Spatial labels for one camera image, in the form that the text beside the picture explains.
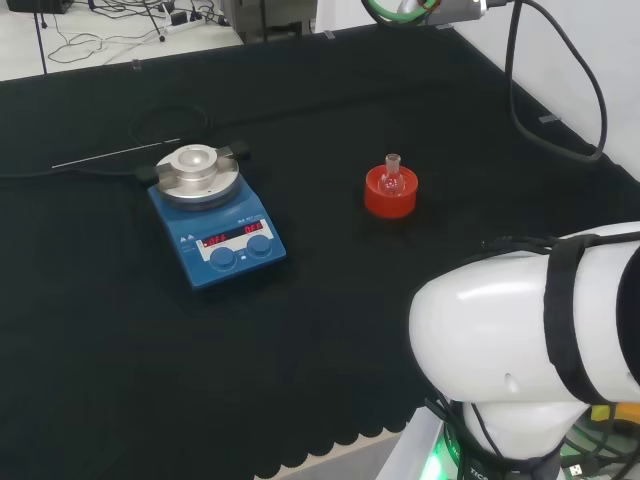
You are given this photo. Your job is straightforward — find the clear round-bottom flask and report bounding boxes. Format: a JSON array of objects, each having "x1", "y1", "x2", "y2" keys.
[{"x1": 378, "y1": 153, "x2": 406, "y2": 196}]

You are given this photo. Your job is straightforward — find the blue heater with steel plate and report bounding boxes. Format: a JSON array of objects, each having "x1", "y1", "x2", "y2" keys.
[{"x1": 135, "y1": 141, "x2": 289, "y2": 296}]

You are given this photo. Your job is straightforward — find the black bench cloth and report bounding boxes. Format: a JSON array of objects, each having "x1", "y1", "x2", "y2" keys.
[{"x1": 0, "y1": 22, "x2": 640, "y2": 480}]

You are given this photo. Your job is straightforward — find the thin steel probe rod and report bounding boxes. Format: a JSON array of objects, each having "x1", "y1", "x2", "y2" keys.
[{"x1": 51, "y1": 138, "x2": 181, "y2": 169}]

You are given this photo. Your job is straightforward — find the white power strip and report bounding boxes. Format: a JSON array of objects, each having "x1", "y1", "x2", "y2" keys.
[{"x1": 163, "y1": 10, "x2": 207, "y2": 35}]

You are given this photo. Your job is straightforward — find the orange flask ring stand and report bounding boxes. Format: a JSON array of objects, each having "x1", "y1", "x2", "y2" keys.
[{"x1": 364, "y1": 166, "x2": 419, "y2": 220}]

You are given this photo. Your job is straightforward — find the thin black probe cable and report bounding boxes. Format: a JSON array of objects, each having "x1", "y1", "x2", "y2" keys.
[{"x1": 128, "y1": 103, "x2": 211, "y2": 147}]

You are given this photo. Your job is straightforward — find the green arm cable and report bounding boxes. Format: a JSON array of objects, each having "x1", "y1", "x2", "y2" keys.
[{"x1": 361, "y1": 0, "x2": 432, "y2": 26}]

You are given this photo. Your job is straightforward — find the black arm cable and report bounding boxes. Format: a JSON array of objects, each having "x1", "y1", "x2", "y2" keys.
[{"x1": 503, "y1": 0, "x2": 609, "y2": 161}]

